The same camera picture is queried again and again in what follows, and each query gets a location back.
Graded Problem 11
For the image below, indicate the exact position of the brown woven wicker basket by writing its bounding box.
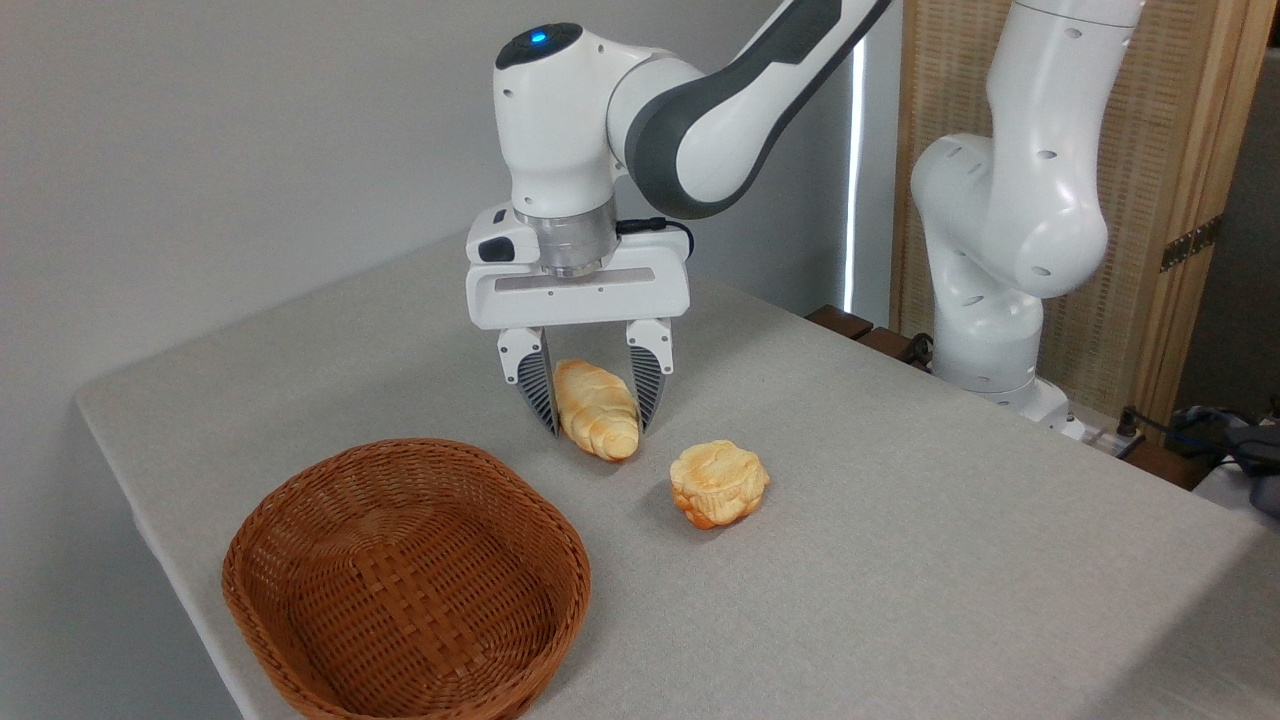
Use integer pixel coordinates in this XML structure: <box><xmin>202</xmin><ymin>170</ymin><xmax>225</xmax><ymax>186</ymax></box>
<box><xmin>221</xmin><ymin>438</ymin><xmax>592</xmax><ymax>720</ymax></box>

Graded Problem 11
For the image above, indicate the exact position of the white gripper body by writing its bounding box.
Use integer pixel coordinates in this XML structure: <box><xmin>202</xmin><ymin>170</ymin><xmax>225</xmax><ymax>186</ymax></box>
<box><xmin>465</xmin><ymin>205</ymin><xmax>693</xmax><ymax>331</ymax></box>

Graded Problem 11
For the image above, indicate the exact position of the dark grey bag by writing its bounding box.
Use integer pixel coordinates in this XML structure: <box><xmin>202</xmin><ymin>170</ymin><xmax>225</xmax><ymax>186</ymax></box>
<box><xmin>1225</xmin><ymin>425</ymin><xmax>1280</xmax><ymax>518</ymax></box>

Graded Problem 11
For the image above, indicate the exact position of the metal screen hinge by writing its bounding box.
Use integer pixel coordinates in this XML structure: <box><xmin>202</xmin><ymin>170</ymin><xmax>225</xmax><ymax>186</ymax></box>
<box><xmin>1160</xmin><ymin>215</ymin><xmax>1223</xmax><ymax>273</ymax></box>

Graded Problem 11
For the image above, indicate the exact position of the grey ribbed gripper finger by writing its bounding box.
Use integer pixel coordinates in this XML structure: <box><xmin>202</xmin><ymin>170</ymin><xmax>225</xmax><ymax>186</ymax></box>
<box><xmin>497</xmin><ymin>327</ymin><xmax>561</xmax><ymax>438</ymax></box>
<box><xmin>626</xmin><ymin>318</ymin><xmax>675</xmax><ymax>433</ymax></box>

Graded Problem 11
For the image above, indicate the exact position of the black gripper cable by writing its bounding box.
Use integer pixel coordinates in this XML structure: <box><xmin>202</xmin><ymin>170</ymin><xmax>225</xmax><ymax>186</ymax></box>
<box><xmin>615</xmin><ymin>217</ymin><xmax>695</xmax><ymax>263</ymax></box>

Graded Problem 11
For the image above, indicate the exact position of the rattan wooden folding screen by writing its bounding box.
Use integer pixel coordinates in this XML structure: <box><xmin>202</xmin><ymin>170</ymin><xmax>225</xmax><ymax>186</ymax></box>
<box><xmin>890</xmin><ymin>0</ymin><xmax>1280</xmax><ymax>421</ymax></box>

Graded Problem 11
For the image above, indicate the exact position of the round golden bread bun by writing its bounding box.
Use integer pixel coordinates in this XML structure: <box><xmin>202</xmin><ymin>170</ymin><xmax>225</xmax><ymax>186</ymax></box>
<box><xmin>669</xmin><ymin>440</ymin><xmax>771</xmax><ymax>530</ymax></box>

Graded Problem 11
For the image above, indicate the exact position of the long braided bread loaf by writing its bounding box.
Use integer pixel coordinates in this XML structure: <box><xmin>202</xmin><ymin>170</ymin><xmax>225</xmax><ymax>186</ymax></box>
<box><xmin>552</xmin><ymin>359</ymin><xmax>642</xmax><ymax>463</ymax></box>

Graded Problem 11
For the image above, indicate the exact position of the black power cable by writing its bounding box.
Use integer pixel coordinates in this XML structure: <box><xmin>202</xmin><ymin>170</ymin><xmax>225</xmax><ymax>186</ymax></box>
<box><xmin>1117</xmin><ymin>405</ymin><xmax>1246</xmax><ymax>463</ymax></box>

